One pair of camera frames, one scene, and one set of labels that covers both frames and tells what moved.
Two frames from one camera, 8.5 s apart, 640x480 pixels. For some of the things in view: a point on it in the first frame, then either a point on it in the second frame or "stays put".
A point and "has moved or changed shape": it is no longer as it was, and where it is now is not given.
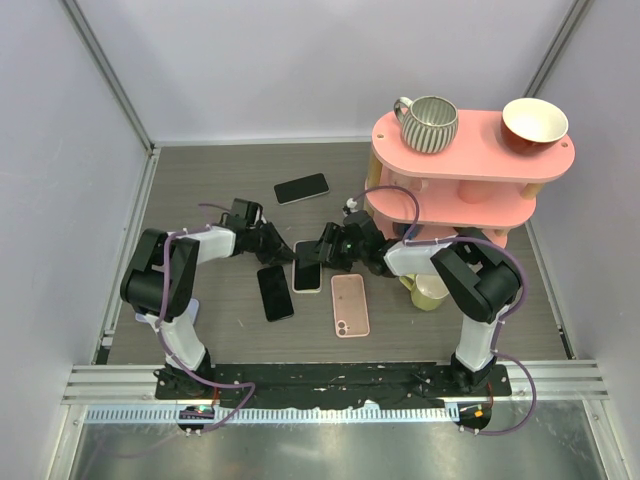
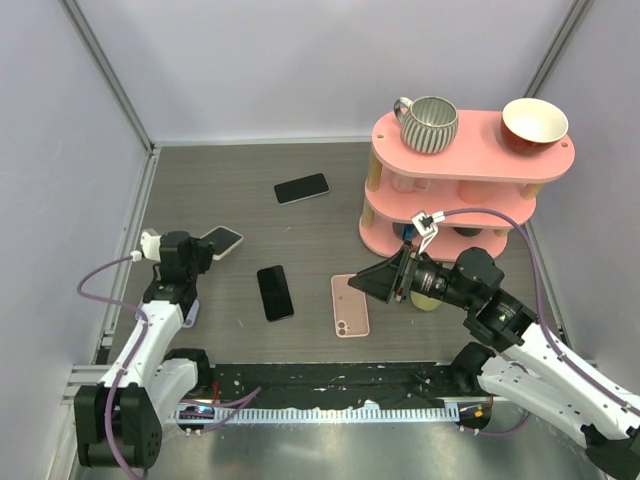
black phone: x=276 y=294 stays put
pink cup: x=474 y=191 stays put
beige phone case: x=307 y=267 has moved or changed shape
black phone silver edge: x=301 y=188 stays put
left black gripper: x=279 y=252 to x=205 y=248
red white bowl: x=532 y=126 stays put
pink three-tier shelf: x=476 y=186 stays put
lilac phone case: x=185 y=321 stays put
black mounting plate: x=330 y=385 stays put
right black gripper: x=330 y=237 to x=383 y=278
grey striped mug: x=429 y=123 stays put
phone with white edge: x=307 y=266 has moved or changed shape
